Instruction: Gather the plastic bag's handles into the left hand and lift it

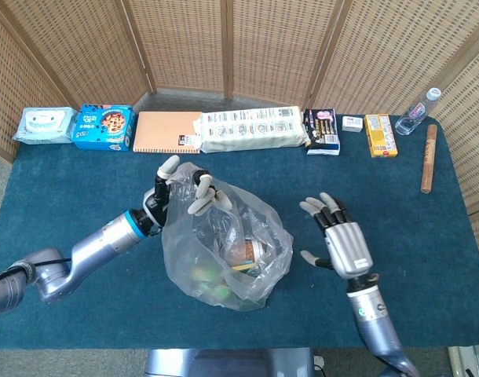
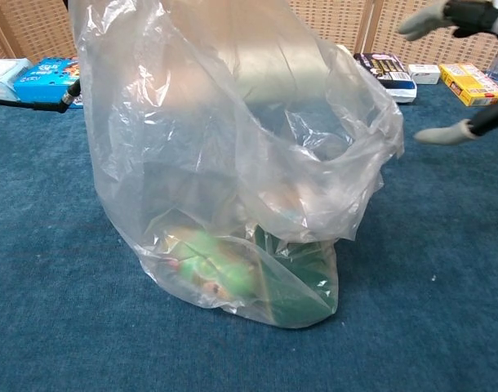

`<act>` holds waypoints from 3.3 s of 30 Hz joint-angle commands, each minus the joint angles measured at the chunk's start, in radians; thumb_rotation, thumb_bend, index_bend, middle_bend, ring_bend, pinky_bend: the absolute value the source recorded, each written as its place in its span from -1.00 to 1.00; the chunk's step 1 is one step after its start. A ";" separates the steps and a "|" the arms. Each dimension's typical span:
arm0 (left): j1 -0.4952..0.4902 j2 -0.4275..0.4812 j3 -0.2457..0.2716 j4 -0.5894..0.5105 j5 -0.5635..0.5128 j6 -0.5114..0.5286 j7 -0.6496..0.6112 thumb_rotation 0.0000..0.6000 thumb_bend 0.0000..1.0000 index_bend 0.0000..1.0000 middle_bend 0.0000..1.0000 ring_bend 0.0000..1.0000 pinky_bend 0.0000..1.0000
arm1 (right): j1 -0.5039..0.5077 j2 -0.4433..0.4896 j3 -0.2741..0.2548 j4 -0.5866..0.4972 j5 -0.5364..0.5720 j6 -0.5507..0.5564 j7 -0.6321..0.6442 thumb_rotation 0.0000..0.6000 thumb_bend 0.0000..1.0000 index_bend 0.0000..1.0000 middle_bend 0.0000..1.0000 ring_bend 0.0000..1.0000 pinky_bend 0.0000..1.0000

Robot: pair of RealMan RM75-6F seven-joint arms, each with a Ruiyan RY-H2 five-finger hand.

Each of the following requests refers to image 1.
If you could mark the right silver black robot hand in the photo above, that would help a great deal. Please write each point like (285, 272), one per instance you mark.
(347, 247)

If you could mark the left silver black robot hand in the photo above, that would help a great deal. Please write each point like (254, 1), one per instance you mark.
(202, 198)

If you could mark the clear plastic bag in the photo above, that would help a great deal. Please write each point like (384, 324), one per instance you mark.
(184, 251)

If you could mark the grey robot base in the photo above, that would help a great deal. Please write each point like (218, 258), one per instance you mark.
(231, 363)

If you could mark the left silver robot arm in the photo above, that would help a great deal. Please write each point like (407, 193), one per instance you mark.
(102, 243)

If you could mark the orange spiral notebook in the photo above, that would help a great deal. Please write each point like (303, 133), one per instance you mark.
(161, 131)

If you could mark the green yellow scouring sponge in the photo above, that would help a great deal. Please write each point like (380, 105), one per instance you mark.
(245, 269)

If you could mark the long white tissue pack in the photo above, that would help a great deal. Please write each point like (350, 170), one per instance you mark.
(255, 129)

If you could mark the green matryoshka doll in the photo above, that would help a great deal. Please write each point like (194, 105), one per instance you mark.
(220, 292)

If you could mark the yellow cardboard box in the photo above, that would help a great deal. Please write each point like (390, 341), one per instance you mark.
(380, 135)

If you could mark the blue carpet table cover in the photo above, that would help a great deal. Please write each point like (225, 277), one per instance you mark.
(86, 180)

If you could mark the dark pen refill package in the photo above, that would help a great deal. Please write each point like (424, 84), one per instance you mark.
(322, 131)

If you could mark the brown wooden stick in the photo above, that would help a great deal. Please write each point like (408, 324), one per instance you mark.
(428, 157)

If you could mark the blue cookie box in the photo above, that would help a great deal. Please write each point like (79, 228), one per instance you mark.
(102, 127)

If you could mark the small white box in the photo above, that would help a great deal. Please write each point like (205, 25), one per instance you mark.
(352, 123)

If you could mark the clear plastic water bottle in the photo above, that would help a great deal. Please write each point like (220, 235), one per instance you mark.
(414, 114)

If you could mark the wicker folding screen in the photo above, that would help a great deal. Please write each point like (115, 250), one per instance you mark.
(184, 43)

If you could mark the pale blue wet wipes pack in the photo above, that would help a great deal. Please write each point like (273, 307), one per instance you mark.
(43, 125)

